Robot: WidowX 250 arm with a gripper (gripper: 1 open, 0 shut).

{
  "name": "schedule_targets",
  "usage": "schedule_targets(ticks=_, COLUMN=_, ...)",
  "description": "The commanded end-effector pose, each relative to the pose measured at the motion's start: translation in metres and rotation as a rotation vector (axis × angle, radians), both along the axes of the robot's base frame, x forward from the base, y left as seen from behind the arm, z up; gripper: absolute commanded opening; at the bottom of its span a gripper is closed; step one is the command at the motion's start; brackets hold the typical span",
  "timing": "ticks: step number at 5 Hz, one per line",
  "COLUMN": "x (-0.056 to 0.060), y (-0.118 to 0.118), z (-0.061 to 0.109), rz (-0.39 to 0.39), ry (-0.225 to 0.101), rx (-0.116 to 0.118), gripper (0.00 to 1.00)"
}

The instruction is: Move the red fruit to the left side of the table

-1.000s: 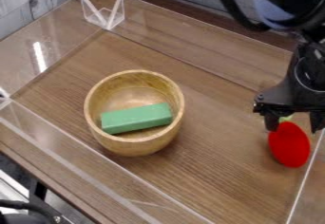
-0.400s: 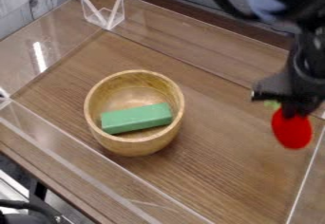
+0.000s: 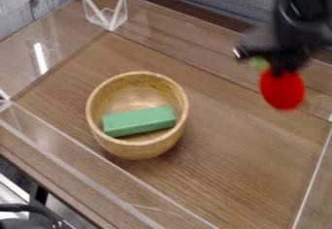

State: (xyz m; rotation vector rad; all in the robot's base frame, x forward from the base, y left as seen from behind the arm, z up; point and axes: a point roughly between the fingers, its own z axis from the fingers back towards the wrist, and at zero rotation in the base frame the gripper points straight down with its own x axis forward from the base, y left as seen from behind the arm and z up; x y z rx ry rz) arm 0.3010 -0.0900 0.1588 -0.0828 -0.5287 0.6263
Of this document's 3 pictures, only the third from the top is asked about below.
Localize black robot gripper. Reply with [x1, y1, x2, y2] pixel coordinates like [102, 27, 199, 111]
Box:
[233, 0, 332, 78]

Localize red plush strawberry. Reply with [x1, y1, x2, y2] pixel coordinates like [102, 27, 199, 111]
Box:
[249, 57, 306, 111]

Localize wooden bowl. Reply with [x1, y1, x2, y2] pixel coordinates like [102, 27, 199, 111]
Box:
[86, 72, 189, 160]

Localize clear acrylic tray walls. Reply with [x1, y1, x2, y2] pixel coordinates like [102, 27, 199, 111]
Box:
[0, 0, 332, 229]

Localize green rectangular block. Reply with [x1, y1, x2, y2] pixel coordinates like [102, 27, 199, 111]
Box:
[103, 105, 177, 138]

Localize clear acrylic corner bracket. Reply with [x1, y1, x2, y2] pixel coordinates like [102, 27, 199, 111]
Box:
[82, 0, 128, 31]

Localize black table leg frame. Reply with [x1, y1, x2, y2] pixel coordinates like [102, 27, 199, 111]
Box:
[27, 182, 89, 229]

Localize black cable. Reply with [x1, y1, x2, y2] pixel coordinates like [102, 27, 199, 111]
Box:
[0, 203, 66, 229]

